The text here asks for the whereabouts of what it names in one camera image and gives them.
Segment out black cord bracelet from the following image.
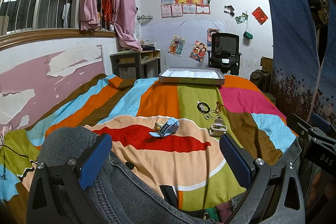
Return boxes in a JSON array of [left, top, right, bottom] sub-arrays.
[[196, 101, 211, 114]]

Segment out blue dotted curtain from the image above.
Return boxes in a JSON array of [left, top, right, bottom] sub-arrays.
[[269, 0, 335, 124]]

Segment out person's jeans leg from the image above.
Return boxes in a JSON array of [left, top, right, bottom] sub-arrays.
[[38, 127, 205, 223]]

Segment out green small hanging purse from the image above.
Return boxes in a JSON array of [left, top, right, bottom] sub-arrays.
[[243, 21, 253, 40]]

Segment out black office chair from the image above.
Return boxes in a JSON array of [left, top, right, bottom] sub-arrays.
[[207, 32, 242, 76]]

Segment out red paper square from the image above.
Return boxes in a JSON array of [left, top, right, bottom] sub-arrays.
[[252, 7, 268, 25]]

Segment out colourful striped bedspread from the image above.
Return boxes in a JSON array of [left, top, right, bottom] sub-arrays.
[[1, 74, 296, 223]]

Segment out grey shallow tray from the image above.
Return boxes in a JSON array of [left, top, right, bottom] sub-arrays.
[[159, 67, 225, 86]]

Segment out cartoon family poster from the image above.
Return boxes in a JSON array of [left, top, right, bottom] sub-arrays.
[[189, 40, 207, 63]]

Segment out cartoon poster left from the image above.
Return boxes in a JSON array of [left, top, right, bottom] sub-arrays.
[[167, 35, 186, 56]]

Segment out wooden desk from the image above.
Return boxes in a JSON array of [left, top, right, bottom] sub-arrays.
[[110, 50, 161, 80]]

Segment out certificates on wall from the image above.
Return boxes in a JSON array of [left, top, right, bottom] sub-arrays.
[[160, 0, 212, 18]]

